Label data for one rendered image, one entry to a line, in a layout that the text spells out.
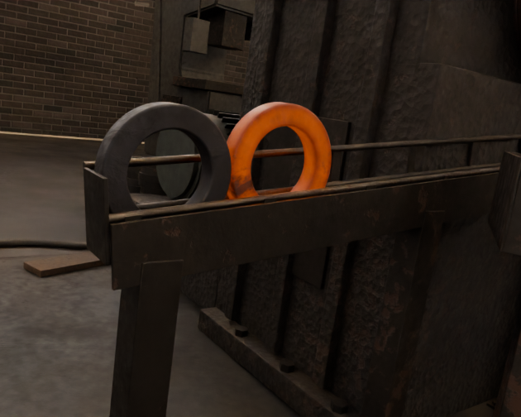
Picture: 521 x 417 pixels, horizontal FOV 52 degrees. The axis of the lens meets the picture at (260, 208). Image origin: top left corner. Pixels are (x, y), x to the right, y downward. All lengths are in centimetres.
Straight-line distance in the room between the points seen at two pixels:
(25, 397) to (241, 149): 90
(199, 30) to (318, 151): 451
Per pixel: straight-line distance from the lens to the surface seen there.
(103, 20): 712
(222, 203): 73
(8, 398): 144
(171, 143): 223
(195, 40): 527
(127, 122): 68
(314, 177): 84
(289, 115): 79
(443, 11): 125
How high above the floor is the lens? 75
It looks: 11 degrees down
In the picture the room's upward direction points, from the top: 8 degrees clockwise
